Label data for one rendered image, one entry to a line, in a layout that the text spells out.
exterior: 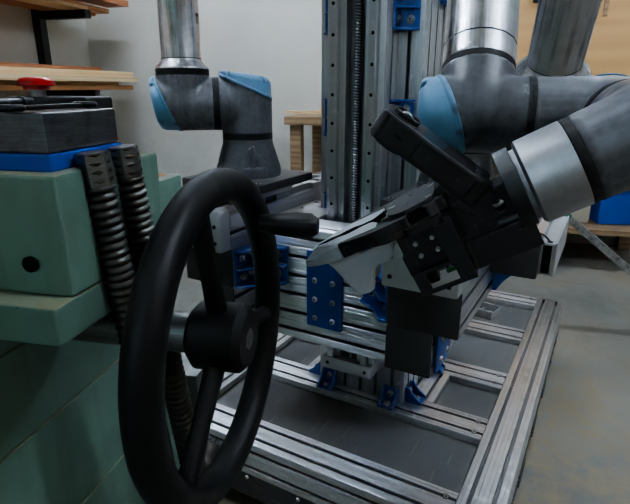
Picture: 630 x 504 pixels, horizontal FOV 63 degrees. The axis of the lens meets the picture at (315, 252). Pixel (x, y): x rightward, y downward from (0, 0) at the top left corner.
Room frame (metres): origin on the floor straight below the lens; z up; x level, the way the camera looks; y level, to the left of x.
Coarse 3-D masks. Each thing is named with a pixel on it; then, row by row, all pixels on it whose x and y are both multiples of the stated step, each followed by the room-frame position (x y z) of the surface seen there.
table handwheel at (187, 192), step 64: (192, 192) 0.36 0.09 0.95; (256, 192) 0.46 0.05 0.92; (256, 256) 0.51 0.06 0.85; (128, 320) 0.28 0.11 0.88; (192, 320) 0.39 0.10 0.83; (256, 320) 0.42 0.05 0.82; (128, 384) 0.27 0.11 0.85; (256, 384) 0.47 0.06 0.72; (128, 448) 0.26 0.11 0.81; (192, 448) 0.33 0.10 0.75
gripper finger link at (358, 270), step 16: (368, 224) 0.46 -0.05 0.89; (336, 240) 0.47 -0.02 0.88; (320, 256) 0.47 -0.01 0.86; (336, 256) 0.45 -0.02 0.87; (352, 256) 0.46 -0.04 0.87; (368, 256) 0.45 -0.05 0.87; (384, 256) 0.45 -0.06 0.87; (352, 272) 0.46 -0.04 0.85; (368, 272) 0.45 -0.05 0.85; (352, 288) 0.46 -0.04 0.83; (368, 288) 0.46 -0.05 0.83
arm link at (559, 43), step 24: (552, 0) 0.81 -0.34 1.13; (576, 0) 0.79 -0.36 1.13; (600, 0) 0.80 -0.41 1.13; (552, 24) 0.82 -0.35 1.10; (576, 24) 0.81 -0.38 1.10; (552, 48) 0.84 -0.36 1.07; (576, 48) 0.83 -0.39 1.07; (528, 72) 0.89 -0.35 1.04; (552, 72) 0.86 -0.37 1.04; (576, 72) 0.86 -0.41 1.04
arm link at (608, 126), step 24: (600, 96) 0.45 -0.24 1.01; (624, 96) 0.40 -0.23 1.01; (576, 120) 0.41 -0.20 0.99; (600, 120) 0.40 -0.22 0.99; (624, 120) 0.39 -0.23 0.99; (576, 144) 0.40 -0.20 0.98; (600, 144) 0.39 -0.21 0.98; (624, 144) 0.38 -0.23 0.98; (600, 168) 0.39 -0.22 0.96; (624, 168) 0.38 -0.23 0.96; (600, 192) 0.39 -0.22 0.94
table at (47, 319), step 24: (168, 192) 0.69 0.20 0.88; (96, 288) 0.37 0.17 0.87; (0, 312) 0.34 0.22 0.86; (24, 312) 0.33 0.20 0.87; (48, 312) 0.33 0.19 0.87; (72, 312) 0.34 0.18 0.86; (96, 312) 0.37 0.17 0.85; (0, 336) 0.34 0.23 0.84; (24, 336) 0.33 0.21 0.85; (48, 336) 0.33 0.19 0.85; (72, 336) 0.34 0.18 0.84
